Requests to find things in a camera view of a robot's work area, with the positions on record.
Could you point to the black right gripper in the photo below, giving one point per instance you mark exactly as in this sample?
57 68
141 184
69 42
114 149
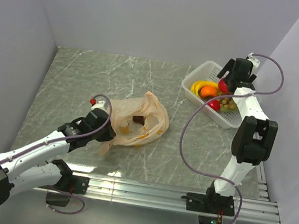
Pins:
228 67

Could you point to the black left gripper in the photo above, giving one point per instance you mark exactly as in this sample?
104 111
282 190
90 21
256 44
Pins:
110 133

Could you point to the large red apple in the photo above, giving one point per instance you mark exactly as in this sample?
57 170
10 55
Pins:
223 87

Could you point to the bunch of brown longans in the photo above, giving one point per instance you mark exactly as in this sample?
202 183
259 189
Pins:
226 104

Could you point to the orange tangerine with leaf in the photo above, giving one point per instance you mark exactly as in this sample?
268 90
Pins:
208 92

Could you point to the peach plastic bag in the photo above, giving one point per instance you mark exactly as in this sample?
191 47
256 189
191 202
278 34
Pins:
131 134

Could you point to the yellow banana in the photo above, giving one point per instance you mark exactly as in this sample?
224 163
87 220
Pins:
195 87

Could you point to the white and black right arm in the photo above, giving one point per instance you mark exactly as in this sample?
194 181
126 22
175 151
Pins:
252 142

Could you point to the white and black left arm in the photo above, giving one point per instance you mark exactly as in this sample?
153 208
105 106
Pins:
35 165

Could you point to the small dark red fruit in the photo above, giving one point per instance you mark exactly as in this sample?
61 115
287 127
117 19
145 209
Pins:
138 120

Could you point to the white perforated plastic basket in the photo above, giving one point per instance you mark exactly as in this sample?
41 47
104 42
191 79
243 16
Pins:
197 97

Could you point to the black left controller box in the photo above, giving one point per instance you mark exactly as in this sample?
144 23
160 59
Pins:
56 198

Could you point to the right controller board with led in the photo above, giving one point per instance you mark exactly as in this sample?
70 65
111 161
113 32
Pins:
209 220

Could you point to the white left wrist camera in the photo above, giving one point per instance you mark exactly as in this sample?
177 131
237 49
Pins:
99 104

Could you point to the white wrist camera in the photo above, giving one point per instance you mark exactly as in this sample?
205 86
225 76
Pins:
99 104
251 57

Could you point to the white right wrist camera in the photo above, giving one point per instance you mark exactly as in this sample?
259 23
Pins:
251 57

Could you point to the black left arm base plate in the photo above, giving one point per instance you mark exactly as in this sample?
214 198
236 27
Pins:
75 185

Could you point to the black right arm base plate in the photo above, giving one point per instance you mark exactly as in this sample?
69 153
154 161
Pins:
202 204

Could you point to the aluminium table edge rail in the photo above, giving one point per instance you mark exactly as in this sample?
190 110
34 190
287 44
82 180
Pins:
167 197

